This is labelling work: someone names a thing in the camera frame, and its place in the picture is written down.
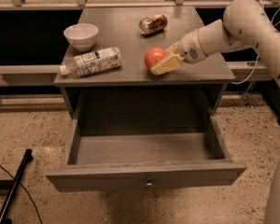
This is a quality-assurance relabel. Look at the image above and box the grey cabinet with counter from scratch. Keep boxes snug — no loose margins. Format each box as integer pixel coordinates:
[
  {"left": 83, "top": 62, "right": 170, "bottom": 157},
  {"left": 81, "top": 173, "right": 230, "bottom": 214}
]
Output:
[{"left": 55, "top": 7, "right": 233, "bottom": 123}]

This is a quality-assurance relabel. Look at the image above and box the grey open top drawer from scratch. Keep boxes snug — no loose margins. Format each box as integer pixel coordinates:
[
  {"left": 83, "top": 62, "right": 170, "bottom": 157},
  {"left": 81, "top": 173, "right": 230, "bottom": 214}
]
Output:
[{"left": 47, "top": 110, "right": 246, "bottom": 191}]

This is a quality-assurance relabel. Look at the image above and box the thin black floor cable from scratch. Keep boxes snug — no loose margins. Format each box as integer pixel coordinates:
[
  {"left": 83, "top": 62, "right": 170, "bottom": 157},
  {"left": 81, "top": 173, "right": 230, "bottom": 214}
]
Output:
[{"left": 0, "top": 155, "right": 43, "bottom": 224}]

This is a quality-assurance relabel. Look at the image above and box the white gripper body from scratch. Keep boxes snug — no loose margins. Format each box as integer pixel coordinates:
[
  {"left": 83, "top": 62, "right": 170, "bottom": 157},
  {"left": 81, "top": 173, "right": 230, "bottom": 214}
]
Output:
[{"left": 176, "top": 29, "right": 207, "bottom": 63}]

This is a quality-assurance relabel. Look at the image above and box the clear plastic water bottle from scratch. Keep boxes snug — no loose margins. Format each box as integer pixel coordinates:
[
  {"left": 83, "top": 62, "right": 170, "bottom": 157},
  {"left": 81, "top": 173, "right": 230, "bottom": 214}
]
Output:
[{"left": 59, "top": 47, "right": 121, "bottom": 77}]

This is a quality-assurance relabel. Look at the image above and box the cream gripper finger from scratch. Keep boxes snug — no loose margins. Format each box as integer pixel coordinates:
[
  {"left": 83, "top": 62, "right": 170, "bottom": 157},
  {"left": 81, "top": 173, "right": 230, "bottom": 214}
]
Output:
[
  {"left": 166, "top": 42, "right": 178, "bottom": 53},
  {"left": 150, "top": 53, "right": 184, "bottom": 76}
]

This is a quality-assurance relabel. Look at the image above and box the black stand leg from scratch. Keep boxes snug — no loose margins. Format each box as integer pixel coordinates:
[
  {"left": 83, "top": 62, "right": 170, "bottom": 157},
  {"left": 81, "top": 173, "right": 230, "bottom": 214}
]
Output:
[{"left": 0, "top": 149, "right": 33, "bottom": 224}]

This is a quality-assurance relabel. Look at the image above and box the white ceramic bowl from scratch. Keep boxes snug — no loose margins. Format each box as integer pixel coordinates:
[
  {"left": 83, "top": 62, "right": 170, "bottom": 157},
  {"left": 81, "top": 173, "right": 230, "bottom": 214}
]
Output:
[{"left": 63, "top": 23, "right": 99, "bottom": 51}]

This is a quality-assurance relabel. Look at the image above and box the red apple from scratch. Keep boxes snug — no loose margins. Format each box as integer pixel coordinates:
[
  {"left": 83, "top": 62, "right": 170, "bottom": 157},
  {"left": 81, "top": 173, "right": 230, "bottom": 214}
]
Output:
[{"left": 145, "top": 47, "right": 167, "bottom": 70}]

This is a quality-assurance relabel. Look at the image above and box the brown soda can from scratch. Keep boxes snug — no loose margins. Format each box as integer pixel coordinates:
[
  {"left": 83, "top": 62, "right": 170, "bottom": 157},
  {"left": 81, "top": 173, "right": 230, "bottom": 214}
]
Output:
[{"left": 139, "top": 14, "right": 168, "bottom": 35}]

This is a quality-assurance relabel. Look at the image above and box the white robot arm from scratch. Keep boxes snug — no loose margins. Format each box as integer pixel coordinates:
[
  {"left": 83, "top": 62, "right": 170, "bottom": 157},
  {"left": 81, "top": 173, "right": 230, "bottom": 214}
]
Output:
[{"left": 149, "top": 0, "right": 280, "bottom": 224}]

